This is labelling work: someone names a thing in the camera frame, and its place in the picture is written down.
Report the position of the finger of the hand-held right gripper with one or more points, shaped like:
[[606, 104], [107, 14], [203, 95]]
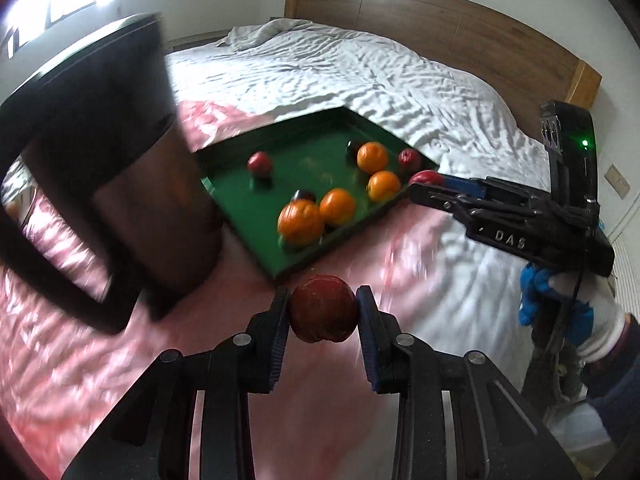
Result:
[[465, 185], [435, 196]]

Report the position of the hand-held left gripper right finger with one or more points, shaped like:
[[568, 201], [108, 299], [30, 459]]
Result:
[[370, 345]]

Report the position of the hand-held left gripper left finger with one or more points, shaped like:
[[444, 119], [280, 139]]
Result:
[[277, 340]]

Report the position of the orange mandarin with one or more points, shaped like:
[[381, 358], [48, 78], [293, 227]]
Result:
[[337, 206], [384, 185], [372, 157], [300, 221]]

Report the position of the dark plum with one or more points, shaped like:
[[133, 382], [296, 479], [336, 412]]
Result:
[[352, 147], [305, 194]]

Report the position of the green square tray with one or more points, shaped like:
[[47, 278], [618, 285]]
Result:
[[300, 160]]

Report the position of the person's right forearm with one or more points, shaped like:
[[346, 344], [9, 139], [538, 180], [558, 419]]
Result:
[[620, 370]]

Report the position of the person's right hand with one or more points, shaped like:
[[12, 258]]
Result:
[[595, 320]]

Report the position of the wooden headboard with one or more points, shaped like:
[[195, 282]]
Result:
[[450, 20]]

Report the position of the pink plastic sheet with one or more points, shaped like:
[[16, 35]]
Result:
[[75, 360]]

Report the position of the black steel electric kettle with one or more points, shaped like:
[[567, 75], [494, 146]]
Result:
[[125, 200]]

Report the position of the crumpled white cloth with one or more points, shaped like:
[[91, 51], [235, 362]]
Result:
[[270, 30]]

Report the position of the bright window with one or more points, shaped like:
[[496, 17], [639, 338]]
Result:
[[65, 5]]

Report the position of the beige wall switch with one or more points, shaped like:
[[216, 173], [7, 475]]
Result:
[[617, 180]]

